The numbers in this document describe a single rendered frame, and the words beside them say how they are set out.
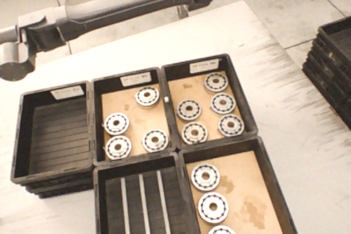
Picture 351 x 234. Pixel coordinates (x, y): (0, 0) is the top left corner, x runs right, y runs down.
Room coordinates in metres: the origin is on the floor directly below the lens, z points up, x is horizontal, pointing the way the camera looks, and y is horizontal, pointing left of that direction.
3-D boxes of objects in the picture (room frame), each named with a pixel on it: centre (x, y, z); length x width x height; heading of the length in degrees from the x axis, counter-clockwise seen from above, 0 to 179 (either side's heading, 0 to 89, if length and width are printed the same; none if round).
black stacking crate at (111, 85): (0.63, 0.16, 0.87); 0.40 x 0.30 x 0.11; 3
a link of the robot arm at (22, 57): (0.49, 0.29, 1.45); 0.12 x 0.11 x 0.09; 102
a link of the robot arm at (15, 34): (0.51, 0.32, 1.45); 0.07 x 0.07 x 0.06; 12
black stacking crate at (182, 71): (0.65, -0.14, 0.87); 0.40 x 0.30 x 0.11; 3
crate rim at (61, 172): (0.62, 0.46, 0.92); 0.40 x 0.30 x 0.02; 3
